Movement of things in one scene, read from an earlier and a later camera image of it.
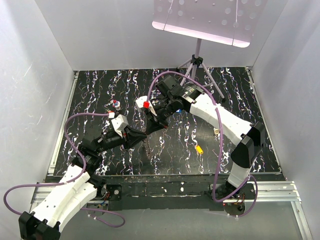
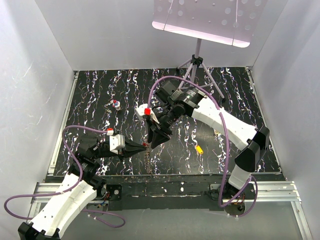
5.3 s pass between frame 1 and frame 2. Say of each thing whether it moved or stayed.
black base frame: stayed
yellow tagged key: stayed
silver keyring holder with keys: moved
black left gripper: moved
